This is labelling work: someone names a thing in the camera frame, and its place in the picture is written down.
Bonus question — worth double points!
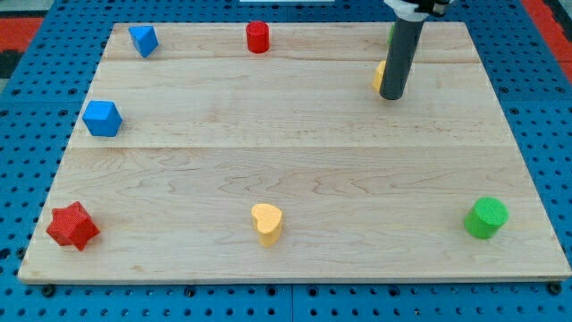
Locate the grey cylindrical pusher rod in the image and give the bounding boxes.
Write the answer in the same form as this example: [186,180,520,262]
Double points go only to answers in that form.
[379,18,424,100]

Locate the yellow hexagon block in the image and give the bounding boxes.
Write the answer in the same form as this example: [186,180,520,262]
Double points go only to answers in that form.
[372,60,386,92]

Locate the red cylinder block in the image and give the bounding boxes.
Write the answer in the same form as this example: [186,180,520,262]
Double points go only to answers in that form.
[246,21,270,54]

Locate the blue triangle block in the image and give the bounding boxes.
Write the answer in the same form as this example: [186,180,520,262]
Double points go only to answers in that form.
[128,25,159,58]

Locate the blue cube block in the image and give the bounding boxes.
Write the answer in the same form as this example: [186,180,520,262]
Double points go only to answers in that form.
[81,100,122,137]

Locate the yellow heart block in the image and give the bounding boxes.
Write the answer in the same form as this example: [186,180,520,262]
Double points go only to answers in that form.
[251,203,283,247]

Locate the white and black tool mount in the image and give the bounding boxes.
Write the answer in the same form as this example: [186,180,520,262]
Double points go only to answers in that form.
[383,0,455,21]

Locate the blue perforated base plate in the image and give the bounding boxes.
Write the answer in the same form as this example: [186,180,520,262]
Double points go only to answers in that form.
[1,1,571,321]

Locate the red star block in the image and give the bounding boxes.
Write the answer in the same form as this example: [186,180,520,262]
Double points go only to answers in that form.
[46,201,100,251]

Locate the green cylinder block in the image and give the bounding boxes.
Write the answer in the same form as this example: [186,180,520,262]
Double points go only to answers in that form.
[463,197,509,240]

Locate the green block behind pusher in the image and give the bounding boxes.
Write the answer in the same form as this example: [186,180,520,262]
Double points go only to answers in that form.
[387,23,396,46]

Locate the wooden board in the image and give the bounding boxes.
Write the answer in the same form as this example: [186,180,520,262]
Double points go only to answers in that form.
[19,22,571,285]

